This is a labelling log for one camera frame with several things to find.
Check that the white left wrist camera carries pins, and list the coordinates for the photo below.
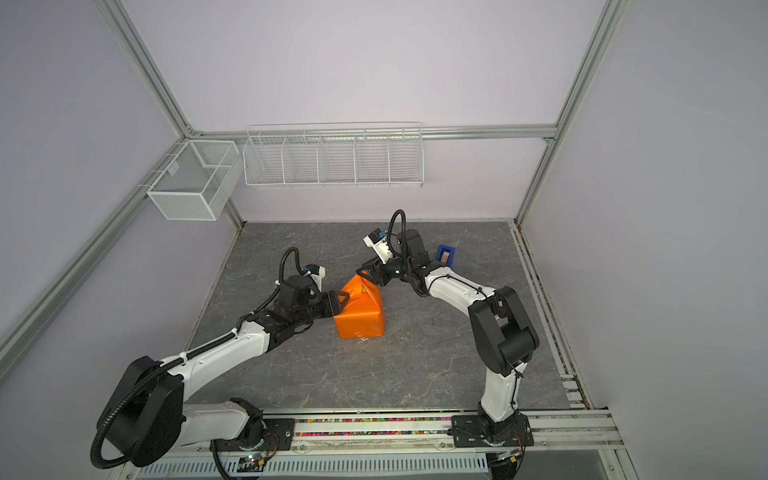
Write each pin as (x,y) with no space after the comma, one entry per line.
(317,273)

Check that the white vented cable duct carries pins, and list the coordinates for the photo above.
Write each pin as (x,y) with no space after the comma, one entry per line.
(319,466)

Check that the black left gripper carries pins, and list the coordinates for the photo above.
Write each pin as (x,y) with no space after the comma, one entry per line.
(331,302)

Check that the aluminium corner frame post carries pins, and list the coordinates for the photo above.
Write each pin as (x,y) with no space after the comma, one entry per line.
(125,32)

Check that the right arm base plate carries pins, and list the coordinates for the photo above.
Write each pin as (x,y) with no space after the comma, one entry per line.
(477,430)

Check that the blue tape dispenser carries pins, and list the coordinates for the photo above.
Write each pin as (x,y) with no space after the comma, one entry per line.
(445,255)

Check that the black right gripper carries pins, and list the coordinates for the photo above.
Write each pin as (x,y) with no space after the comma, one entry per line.
(370,277)

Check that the orange wrapping paper sheet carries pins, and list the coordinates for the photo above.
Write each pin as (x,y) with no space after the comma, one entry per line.
(363,315)

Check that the white wire wall shelf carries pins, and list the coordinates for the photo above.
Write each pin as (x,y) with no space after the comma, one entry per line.
(334,154)

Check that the aluminium front rail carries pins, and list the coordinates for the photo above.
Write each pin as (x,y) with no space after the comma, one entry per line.
(346,432)

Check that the white mesh side basket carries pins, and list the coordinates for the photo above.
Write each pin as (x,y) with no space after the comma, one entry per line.
(198,180)

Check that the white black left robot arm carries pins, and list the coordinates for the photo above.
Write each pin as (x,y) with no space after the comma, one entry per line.
(150,412)

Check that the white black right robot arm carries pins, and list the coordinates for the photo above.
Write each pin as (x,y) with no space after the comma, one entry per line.
(503,333)

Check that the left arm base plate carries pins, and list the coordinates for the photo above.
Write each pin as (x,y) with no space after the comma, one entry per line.
(270,434)

